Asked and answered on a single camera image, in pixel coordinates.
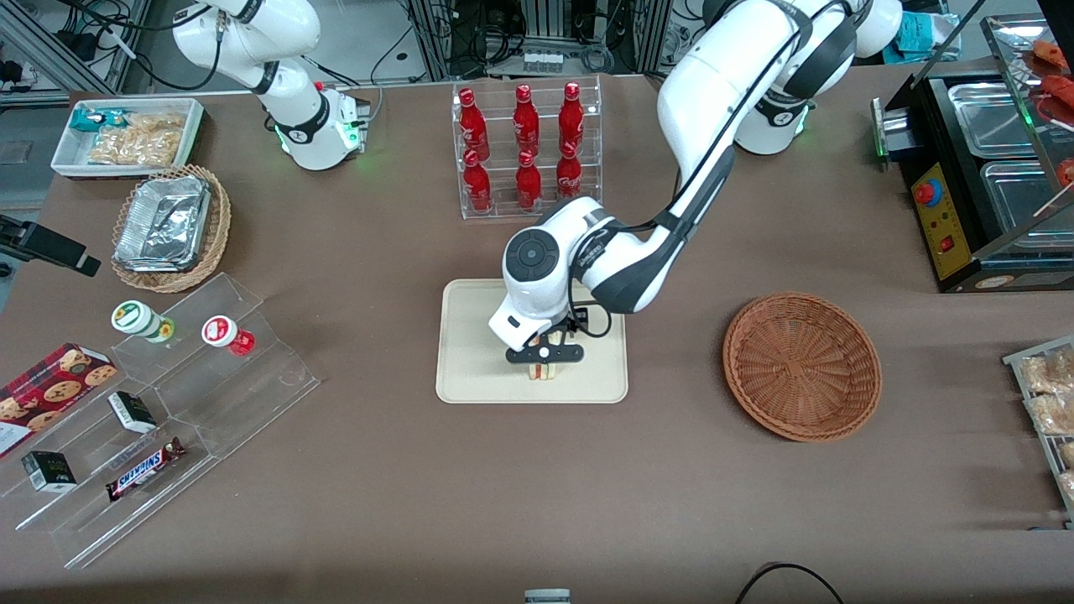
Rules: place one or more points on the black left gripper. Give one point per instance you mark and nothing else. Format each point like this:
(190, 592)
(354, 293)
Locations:
(570, 325)

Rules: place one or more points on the triangle sandwich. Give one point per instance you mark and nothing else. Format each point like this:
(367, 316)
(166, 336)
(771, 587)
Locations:
(544, 372)

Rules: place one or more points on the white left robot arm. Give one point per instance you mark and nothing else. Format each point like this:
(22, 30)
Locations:
(713, 84)

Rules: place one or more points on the beige rectangular tray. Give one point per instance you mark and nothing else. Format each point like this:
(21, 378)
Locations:
(470, 352)

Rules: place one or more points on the brown round wicker basket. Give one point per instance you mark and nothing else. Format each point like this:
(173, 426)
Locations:
(801, 369)

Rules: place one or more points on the light wicker basket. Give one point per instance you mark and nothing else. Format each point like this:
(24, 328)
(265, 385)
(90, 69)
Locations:
(220, 226)

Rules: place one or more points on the tray of packaged pastries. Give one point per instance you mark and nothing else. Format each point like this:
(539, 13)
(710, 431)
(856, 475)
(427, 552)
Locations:
(1036, 436)

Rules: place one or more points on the clear acrylic bottle rack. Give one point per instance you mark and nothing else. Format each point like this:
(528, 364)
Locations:
(503, 205)

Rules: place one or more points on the red cola bottle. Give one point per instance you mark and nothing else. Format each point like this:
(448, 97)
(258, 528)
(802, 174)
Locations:
(473, 126)
(526, 122)
(569, 176)
(529, 184)
(477, 186)
(571, 122)

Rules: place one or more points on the grey device at table edge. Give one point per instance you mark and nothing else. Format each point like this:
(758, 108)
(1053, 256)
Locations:
(547, 596)

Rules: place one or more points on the clear acrylic stepped display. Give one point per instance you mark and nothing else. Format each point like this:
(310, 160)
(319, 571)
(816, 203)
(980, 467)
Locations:
(252, 386)

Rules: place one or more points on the white power strip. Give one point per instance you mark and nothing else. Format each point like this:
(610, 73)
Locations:
(543, 60)

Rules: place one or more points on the red lid cup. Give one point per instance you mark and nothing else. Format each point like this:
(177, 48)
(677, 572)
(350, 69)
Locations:
(221, 330)

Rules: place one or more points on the stack of foil containers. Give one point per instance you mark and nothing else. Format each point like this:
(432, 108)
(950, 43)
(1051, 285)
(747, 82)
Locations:
(164, 222)

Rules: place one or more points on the small black box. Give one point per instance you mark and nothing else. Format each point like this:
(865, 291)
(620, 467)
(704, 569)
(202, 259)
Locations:
(49, 471)
(132, 411)

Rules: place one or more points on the green lid cup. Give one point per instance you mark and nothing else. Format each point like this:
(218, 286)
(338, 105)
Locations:
(132, 317)

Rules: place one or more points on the snickers chocolate bar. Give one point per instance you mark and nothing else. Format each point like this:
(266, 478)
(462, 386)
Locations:
(141, 471)

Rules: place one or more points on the black hot food display machine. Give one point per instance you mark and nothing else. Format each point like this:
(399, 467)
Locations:
(956, 239)

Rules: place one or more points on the clear bag of crackers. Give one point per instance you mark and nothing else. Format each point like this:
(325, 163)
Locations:
(138, 141)

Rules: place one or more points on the red cookie box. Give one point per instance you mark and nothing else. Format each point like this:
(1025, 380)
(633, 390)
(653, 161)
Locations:
(50, 390)

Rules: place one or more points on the fried breaded patty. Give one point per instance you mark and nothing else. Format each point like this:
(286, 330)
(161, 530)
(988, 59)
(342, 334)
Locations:
(1053, 413)
(1049, 371)

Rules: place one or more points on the teal snack packet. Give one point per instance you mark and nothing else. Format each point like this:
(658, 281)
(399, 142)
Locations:
(88, 119)

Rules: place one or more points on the white rectangular snack bin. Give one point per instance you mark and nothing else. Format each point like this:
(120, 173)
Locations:
(69, 155)

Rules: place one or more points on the black clamp mount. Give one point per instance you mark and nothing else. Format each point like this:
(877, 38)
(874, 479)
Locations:
(46, 243)

